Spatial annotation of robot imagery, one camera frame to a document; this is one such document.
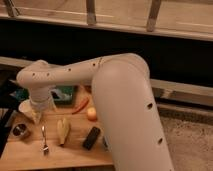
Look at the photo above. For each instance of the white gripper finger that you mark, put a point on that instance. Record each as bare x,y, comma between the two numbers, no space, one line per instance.
37,114
52,104

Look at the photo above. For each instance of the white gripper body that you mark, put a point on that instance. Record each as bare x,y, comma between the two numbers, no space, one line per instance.
39,97

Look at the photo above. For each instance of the silver metal fork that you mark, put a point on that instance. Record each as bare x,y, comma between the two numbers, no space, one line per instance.
45,146

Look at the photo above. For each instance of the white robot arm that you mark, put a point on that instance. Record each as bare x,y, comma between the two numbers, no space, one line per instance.
124,102

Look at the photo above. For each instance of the white paper cup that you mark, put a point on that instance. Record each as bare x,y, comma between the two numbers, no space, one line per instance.
26,109

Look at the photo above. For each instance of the small metal cup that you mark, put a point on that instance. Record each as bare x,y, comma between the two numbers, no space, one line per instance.
21,131

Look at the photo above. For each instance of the blue plastic cup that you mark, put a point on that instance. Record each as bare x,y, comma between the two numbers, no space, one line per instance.
104,142

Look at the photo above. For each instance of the green plastic tray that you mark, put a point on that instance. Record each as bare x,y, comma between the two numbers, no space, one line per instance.
22,94

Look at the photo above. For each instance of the yellow corn husk toy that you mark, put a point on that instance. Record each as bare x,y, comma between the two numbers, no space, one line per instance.
63,128

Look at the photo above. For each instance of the orange carrot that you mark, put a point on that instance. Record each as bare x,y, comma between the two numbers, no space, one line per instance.
80,106

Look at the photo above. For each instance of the yellow candle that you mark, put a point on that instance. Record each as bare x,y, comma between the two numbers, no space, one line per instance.
91,114

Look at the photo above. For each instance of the black remote control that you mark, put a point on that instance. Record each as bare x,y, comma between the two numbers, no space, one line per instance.
91,138

